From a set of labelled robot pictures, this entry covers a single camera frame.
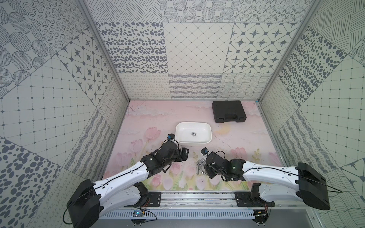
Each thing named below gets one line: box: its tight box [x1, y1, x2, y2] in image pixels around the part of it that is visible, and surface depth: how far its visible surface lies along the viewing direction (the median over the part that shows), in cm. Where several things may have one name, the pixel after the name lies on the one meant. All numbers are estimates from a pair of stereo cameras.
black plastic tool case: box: [211, 100, 247, 124], surface depth 113 cm
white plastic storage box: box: [174, 122, 212, 144], surface depth 101 cm
